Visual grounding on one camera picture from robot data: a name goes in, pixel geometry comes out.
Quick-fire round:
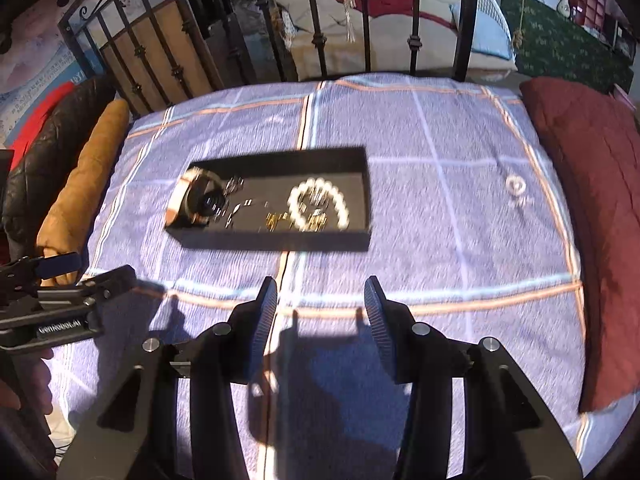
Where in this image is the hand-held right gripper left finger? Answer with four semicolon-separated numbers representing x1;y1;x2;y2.
64;276;279;480

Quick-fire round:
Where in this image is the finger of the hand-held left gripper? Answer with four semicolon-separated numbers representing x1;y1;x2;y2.
0;252;82;287
0;264;137;314

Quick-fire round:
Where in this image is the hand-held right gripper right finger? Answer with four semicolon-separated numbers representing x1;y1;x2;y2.
363;275;584;480

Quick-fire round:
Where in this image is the black rectangular box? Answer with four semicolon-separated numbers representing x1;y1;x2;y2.
165;146;374;254

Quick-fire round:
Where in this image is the gold chain necklace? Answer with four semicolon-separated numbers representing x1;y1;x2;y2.
264;210;329;232

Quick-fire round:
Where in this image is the silver earring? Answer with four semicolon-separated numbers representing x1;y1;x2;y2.
227;200;254;227

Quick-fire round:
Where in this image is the white pearl bracelet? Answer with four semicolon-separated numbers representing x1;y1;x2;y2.
287;177;352;232

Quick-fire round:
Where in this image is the person's left hand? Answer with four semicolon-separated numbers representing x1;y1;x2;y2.
0;347;54;412

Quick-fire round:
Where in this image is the brown fleece garment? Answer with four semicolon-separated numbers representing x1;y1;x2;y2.
37;99;132;287

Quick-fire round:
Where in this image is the black quilted jacket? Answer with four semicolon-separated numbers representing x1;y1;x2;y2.
2;77;119;252

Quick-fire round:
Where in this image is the blue plaid bedsheet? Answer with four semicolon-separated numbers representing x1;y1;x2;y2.
45;72;601;480

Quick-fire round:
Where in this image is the wooden board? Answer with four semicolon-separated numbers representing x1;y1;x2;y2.
99;0;212;112

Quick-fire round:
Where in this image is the maroon quilted blanket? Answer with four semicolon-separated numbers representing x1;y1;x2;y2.
519;77;640;414

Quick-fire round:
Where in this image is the black iron headboard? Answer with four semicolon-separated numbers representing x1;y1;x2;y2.
56;0;482;117

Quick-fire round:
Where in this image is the white cushioned swing bed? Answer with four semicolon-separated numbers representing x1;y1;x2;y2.
271;0;517;82

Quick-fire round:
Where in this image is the green patterned carpet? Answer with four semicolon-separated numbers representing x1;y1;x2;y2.
499;0;637;94

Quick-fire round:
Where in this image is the wall poster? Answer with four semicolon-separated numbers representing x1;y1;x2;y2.
0;10;92;122

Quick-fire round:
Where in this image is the hanging tassel cord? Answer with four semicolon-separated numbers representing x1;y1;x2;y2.
337;0;359;44

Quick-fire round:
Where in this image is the hanging rope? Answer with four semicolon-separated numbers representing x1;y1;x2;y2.
512;0;532;49

